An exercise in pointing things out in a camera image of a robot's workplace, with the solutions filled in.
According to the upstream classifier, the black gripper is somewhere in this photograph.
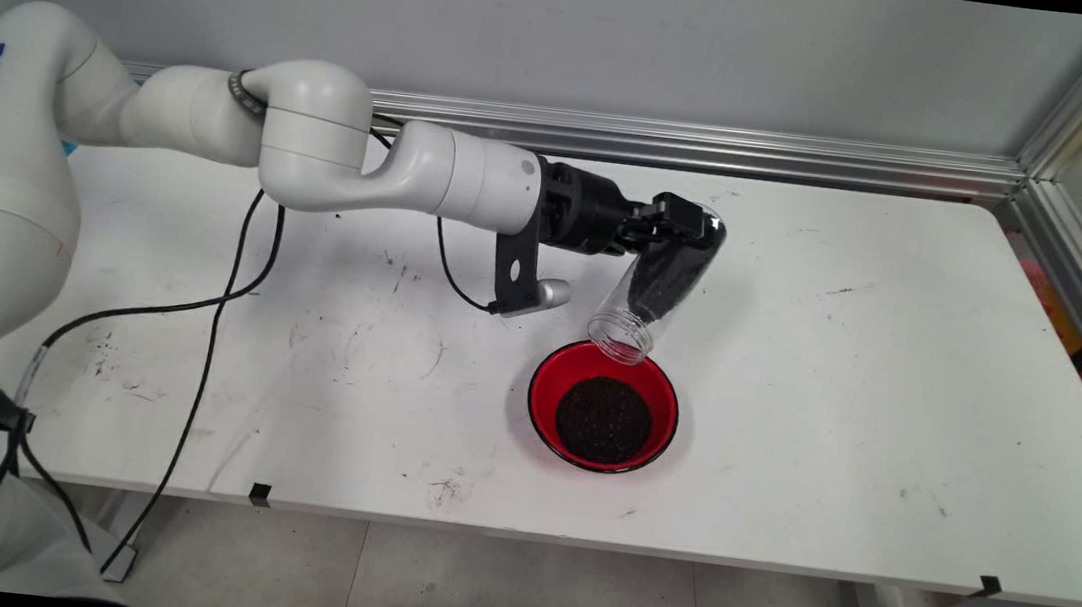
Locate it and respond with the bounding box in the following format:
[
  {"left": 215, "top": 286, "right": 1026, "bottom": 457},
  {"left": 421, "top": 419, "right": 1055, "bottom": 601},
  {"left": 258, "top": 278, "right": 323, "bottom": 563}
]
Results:
[{"left": 532, "top": 158, "right": 719, "bottom": 267}]

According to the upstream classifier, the black granules heap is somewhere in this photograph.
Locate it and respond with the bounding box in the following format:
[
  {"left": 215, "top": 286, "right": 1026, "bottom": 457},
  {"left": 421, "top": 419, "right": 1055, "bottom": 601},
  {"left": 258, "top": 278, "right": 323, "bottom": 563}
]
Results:
[
  {"left": 551, "top": 372, "right": 657, "bottom": 470},
  {"left": 622, "top": 208, "right": 722, "bottom": 327}
]

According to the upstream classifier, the clear plastic jar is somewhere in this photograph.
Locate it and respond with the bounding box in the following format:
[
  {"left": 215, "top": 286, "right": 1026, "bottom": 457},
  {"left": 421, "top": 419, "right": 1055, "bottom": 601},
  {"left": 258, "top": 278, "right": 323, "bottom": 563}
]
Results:
[{"left": 583, "top": 192, "right": 730, "bottom": 375}]

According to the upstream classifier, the red bowl with black rim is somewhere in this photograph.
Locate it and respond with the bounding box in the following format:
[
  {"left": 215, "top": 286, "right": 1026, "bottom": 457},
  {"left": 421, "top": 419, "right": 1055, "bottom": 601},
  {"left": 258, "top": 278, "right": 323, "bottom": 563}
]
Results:
[{"left": 520, "top": 333, "right": 687, "bottom": 481}]

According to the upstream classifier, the white table leg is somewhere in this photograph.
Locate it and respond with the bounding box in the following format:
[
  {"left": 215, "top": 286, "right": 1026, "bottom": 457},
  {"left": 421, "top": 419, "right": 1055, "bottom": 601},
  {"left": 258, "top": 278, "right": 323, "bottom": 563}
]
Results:
[{"left": 85, "top": 488, "right": 155, "bottom": 587}]

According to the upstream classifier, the long aluminium frame rail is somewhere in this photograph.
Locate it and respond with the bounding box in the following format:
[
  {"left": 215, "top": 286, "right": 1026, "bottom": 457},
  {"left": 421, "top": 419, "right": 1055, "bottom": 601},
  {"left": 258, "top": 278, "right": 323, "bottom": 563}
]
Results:
[{"left": 114, "top": 61, "right": 1030, "bottom": 206}]

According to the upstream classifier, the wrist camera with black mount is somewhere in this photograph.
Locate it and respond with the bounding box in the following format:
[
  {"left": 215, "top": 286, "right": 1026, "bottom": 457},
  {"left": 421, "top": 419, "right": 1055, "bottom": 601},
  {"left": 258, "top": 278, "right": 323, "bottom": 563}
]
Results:
[{"left": 487, "top": 209, "right": 579, "bottom": 324}]

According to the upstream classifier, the short aluminium frame rail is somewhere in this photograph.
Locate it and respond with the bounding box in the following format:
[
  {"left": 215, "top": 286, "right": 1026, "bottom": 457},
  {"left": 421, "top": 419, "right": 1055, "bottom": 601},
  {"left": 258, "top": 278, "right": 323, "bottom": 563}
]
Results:
[{"left": 986, "top": 177, "right": 1082, "bottom": 432}]

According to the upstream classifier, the black cable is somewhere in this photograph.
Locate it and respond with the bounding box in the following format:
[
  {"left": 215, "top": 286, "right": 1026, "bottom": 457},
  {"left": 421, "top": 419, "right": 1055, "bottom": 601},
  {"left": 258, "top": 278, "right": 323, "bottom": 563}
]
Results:
[
  {"left": 98, "top": 106, "right": 518, "bottom": 607},
  {"left": 0, "top": 164, "right": 264, "bottom": 607}
]

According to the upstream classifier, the dark strap around arm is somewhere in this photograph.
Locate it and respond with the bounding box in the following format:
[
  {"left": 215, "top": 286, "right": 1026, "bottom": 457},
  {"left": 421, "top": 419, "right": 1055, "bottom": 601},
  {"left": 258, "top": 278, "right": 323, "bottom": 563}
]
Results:
[{"left": 224, "top": 68, "right": 270, "bottom": 123}]

